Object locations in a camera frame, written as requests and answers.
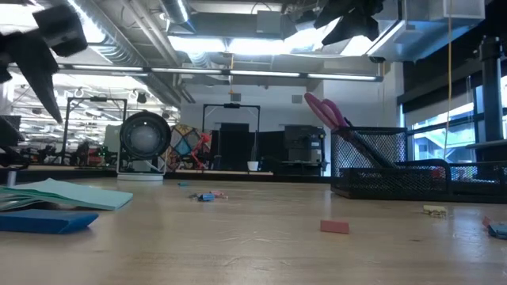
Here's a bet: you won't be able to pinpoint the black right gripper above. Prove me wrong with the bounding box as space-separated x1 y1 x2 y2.
316 0 385 47

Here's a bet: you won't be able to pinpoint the black rig frame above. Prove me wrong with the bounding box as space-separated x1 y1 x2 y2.
63 96 128 165
202 102 261 172

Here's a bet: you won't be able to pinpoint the black pen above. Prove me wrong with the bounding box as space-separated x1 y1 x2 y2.
342 116 397 169

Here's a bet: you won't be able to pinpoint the black partition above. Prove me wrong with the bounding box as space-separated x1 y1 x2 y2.
209 122 286 171

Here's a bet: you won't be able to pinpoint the black upright pole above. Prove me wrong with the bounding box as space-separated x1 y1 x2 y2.
478 35 505 162

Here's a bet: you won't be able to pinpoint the black mesh desk organizer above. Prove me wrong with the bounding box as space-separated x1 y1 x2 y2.
330 126 507 205

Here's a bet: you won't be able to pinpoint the black background monitor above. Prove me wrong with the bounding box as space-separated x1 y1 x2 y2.
0 115 21 147

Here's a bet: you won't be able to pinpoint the red desk lamp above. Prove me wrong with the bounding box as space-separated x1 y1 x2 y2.
189 132 212 170

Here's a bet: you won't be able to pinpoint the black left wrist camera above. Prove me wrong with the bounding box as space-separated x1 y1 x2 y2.
32 3 89 57

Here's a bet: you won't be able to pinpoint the long ceiling light bar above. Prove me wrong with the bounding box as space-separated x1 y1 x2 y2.
55 62 384 83

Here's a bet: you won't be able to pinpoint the white plant pot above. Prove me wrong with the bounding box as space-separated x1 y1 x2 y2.
246 132 260 173

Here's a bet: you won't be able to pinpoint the silver ventilation duct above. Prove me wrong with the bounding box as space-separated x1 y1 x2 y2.
67 0 187 106

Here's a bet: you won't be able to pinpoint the green sticky note pad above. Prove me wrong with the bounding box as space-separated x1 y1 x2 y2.
0 177 134 212

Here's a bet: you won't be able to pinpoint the colourful patchwork dome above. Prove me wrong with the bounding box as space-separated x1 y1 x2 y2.
166 123 213 171

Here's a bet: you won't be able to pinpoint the white ceiling air unit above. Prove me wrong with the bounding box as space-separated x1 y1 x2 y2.
368 0 486 63

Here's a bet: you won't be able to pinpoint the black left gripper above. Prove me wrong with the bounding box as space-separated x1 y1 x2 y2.
0 31 63 124

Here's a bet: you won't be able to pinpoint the black aluminium table frame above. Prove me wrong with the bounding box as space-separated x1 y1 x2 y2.
0 168 334 184

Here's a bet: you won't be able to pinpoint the pink handled scissors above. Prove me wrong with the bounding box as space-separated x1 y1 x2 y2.
303 92 383 169

